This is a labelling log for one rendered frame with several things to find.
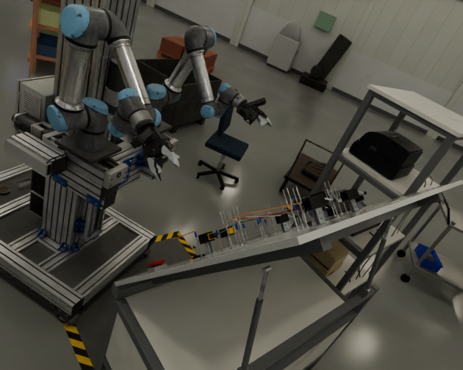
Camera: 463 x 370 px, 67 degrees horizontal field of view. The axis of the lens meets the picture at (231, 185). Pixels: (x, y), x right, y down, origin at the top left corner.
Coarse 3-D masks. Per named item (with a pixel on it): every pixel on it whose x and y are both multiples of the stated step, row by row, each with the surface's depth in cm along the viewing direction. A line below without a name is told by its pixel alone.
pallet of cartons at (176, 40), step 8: (168, 40) 736; (176, 40) 756; (160, 48) 749; (168, 48) 743; (176, 48) 738; (184, 48) 730; (160, 56) 754; (168, 56) 781; (176, 56) 744; (208, 56) 739; (216, 56) 785; (208, 64) 761; (208, 72) 776
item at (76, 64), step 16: (64, 16) 128; (80, 16) 125; (96, 16) 130; (64, 32) 129; (80, 32) 127; (96, 32) 132; (80, 48) 133; (80, 64) 138; (64, 80) 142; (80, 80) 142; (64, 96) 145; (80, 96) 148; (48, 112) 150; (64, 112) 147; (80, 112) 152; (64, 128) 151; (80, 128) 159
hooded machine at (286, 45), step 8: (288, 24) 1022; (296, 24) 1016; (280, 32) 1038; (288, 32) 1031; (296, 32) 1024; (280, 40) 1043; (288, 40) 1036; (296, 40) 1032; (272, 48) 1060; (280, 48) 1052; (288, 48) 1045; (296, 48) 1038; (272, 56) 1068; (280, 56) 1060; (288, 56) 1053; (272, 64) 1078; (280, 64) 1070; (288, 64) 1062
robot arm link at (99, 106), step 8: (88, 104) 157; (96, 104) 160; (104, 104) 164; (88, 112) 157; (96, 112) 160; (104, 112) 162; (88, 120) 158; (96, 120) 161; (104, 120) 165; (88, 128) 163; (96, 128) 164; (104, 128) 169
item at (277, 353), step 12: (372, 288) 184; (348, 300) 170; (360, 300) 173; (336, 312) 161; (312, 324) 150; (324, 324) 152; (300, 336) 142; (312, 336) 149; (276, 348) 134; (288, 348) 136; (264, 360) 128; (276, 360) 132
